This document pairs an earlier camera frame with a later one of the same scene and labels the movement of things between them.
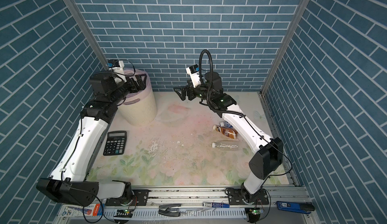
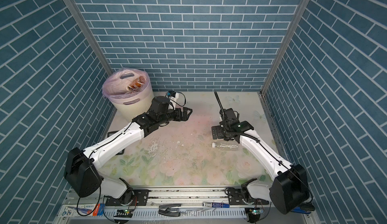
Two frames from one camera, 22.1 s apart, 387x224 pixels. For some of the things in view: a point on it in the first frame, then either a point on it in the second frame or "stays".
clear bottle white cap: x=226 y=145 stays
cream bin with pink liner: x=139 y=108 stays
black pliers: x=163 y=210 stays
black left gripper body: x=128 y=88 → x=172 y=115
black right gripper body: x=201 y=93 → x=221 y=131
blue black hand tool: x=303 y=207 stays
